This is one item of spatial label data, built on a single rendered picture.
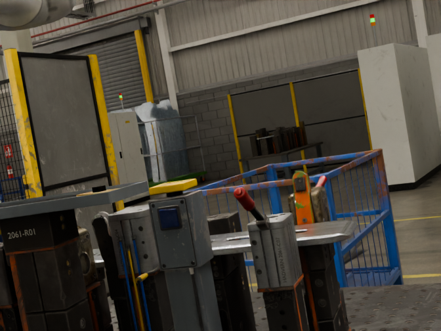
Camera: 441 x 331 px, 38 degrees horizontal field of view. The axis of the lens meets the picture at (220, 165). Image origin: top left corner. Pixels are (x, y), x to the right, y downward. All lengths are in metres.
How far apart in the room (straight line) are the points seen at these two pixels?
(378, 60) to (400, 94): 0.56
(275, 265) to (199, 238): 0.18
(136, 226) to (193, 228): 0.23
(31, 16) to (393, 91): 8.05
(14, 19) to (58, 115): 3.60
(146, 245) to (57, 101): 3.60
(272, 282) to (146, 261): 0.24
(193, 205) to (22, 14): 0.43
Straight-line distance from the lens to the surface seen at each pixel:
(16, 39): 9.20
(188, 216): 0.97
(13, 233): 1.13
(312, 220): 1.42
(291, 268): 1.12
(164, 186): 0.99
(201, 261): 0.99
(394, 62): 9.00
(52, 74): 4.76
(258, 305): 1.94
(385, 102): 9.03
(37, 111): 4.56
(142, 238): 1.19
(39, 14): 1.16
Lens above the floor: 1.23
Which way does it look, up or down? 3 degrees down
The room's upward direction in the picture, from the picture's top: 10 degrees counter-clockwise
